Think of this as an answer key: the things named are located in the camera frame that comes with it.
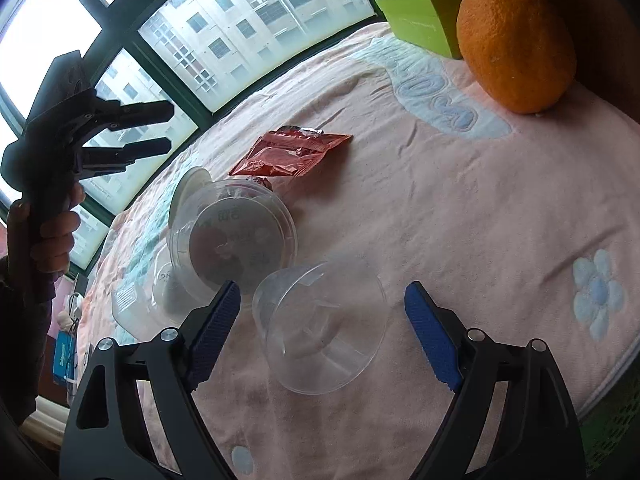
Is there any green window frame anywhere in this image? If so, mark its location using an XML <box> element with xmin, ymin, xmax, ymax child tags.
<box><xmin>0</xmin><ymin>0</ymin><xmax>416</xmax><ymax>281</ymax></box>

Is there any orange citrus fruit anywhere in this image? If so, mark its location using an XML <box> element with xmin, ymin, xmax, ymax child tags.
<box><xmin>456</xmin><ymin>0</ymin><xmax>577</xmax><ymax>115</ymax></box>

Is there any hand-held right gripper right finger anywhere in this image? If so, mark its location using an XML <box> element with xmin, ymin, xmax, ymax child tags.
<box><xmin>404</xmin><ymin>281</ymin><xmax>587</xmax><ymax>480</ymax></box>

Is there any white plastic lid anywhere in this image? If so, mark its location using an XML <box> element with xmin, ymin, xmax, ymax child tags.
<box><xmin>169</xmin><ymin>166</ymin><xmax>213</xmax><ymax>226</ymax></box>

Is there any blue packet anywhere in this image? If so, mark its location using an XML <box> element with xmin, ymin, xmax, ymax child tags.
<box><xmin>52</xmin><ymin>330</ymin><xmax>77</xmax><ymax>387</ymax></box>

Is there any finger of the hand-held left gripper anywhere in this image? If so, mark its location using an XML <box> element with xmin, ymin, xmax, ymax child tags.
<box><xmin>82</xmin><ymin>100</ymin><xmax>175</xmax><ymax>133</ymax></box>
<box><xmin>79</xmin><ymin>137</ymin><xmax>172</xmax><ymax>179</ymax></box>

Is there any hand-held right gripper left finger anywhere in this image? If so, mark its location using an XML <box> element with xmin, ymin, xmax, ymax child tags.
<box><xmin>60</xmin><ymin>280</ymin><xmax>242</xmax><ymax>480</ymax></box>

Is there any pink printed blanket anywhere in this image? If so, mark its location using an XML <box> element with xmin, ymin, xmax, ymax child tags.
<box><xmin>75</xmin><ymin>22</ymin><xmax>640</xmax><ymax>480</ymax></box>

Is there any clear plastic cup printed label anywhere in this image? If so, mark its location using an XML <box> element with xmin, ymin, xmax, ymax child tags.
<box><xmin>170</xmin><ymin>177</ymin><xmax>298</xmax><ymax>303</ymax></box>

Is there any green cardboard box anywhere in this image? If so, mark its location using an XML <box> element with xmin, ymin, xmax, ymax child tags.
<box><xmin>375</xmin><ymin>0</ymin><xmax>471</xmax><ymax>60</ymax></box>

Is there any person's left forearm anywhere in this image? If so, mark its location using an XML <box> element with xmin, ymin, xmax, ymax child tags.
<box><xmin>0</xmin><ymin>255</ymin><xmax>53</xmax><ymax>427</ymax></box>

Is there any red snack packet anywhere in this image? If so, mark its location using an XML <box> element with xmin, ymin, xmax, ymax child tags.
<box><xmin>229</xmin><ymin>127</ymin><xmax>353</xmax><ymax>178</ymax></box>

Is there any clear plastic container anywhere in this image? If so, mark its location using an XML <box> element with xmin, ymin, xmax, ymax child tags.
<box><xmin>111</xmin><ymin>280</ymin><xmax>166</xmax><ymax>346</ymax></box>

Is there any person's left hand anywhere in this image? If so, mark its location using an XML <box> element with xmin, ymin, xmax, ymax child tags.
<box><xmin>6</xmin><ymin>182</ymin><xmax>86</xmax><ymax>306</ymax></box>

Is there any green mesh fabric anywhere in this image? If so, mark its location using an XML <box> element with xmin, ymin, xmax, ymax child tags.
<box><xmin>580</xmin><ymin>360</ymin><xmax>640</xmax><ymax>471</ymax></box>

